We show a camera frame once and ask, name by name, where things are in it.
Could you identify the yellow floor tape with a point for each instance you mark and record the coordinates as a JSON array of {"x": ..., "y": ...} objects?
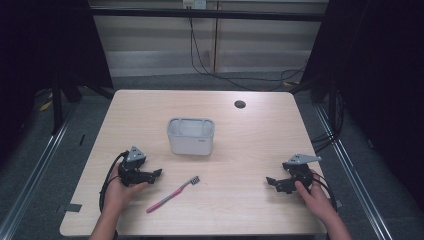
[{"x": 46, "y": 105}]

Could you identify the white wall socket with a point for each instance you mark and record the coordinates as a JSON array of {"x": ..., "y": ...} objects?
[{"x": 194, "y": 4}]

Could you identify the black horizontal metal bar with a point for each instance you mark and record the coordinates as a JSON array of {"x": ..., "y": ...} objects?
[{"x": 206, "y": 14}]

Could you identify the metal floor rail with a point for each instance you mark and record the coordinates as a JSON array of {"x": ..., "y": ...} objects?
[
  {"x": 30, "y": 186},
  {"x": 353, "y": 180}
]

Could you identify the dark curtain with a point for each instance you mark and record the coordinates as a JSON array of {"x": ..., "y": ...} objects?
[
  {"x": 380, "y": 83},
  {"x": 43, "y": 53}
]

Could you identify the pink toothbrush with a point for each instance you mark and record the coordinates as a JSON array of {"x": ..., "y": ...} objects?
[{"x": 171, "y": 196}]

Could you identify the person's left hand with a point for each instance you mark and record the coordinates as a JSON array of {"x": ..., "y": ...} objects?
[{"x": 117, "y": 196}]

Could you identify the small black floor object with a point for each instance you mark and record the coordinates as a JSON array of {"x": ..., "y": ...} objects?
[{"x": 82, "y": 140}]

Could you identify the black metal stand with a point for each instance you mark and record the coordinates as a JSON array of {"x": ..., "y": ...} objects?
[{"x": 57, "y": 110}]

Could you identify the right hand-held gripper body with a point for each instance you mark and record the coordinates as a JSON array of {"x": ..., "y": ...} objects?
[{"x": 299, "y": 171}]

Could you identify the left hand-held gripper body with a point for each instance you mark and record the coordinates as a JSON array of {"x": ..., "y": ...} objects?
[{"x": 130, "y": 166}]

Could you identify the grey tape strip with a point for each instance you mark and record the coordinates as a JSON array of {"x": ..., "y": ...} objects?
[{"x": 71, "y": 208}]

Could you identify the person's right hand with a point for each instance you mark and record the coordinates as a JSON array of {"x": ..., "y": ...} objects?
[{"x": 315, "y": 200}]

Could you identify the grey plastic container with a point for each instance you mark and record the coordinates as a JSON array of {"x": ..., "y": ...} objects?
[{"x": 190, "y": 141}]

